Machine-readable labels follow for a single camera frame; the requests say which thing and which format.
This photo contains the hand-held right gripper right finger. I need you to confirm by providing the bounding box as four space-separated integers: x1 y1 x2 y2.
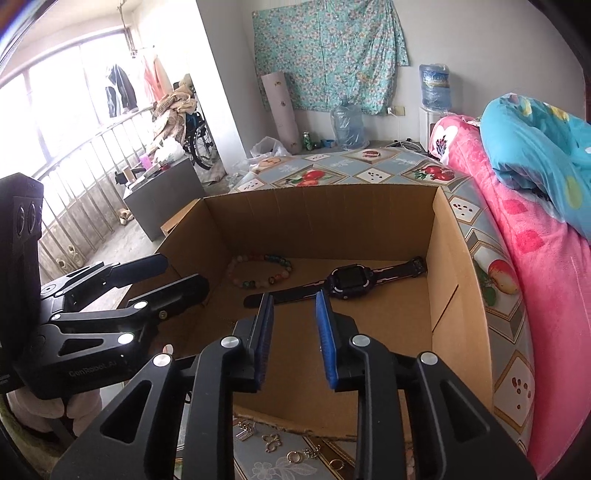
315 295 539 480

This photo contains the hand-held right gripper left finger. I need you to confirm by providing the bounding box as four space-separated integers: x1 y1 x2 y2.
50 292 276 480

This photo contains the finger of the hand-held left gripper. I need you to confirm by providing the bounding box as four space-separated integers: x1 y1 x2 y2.
41 253 170 310
48 274 210 347

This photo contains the brown cardboard box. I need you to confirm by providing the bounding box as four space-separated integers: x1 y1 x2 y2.
154 183 495 437

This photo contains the multicolour beaded bracelet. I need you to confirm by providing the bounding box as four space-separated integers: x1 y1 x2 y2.
226 253 294 291

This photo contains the purple smartwatch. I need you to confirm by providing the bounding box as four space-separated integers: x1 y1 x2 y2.
243 257 426 310

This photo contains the metal balcony railing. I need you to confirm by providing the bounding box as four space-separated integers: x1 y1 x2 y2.
28 104 160 282

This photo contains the grey cabinet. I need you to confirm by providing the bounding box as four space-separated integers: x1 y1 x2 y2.
122 154 207 241

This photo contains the white plastic bag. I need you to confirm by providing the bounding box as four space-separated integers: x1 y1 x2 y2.
154 138 185 164

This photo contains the wheelchair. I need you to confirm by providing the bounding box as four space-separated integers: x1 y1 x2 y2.
185 88 218 169

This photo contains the clear plastic bag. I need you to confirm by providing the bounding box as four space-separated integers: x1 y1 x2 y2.
249 136 291 160

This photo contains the pile of beige cloth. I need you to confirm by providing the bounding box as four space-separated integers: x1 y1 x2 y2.
151 76 199 144

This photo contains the hanging dark jacket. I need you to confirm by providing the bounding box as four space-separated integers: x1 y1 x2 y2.
105 64 138 118

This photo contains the hanging pink garment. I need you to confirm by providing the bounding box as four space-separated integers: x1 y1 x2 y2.
142 53 171 100

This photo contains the rolled white mat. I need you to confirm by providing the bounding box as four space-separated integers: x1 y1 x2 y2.
261 71 302 148

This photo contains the empty water jug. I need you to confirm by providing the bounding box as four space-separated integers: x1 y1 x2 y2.
332 97 365 149

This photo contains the pink blanket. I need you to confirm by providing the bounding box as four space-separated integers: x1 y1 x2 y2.
427 115 591 480

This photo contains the white water dispenser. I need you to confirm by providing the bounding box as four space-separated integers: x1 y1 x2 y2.
418 106 451 149

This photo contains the blue water dispenser bottle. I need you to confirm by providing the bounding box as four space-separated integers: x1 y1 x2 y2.
419 64 451 112

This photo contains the teal quilt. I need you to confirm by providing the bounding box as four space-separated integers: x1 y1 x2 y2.
480 92 591 236

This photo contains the floral wall cloth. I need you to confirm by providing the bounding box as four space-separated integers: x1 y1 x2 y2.
252 0 409 115

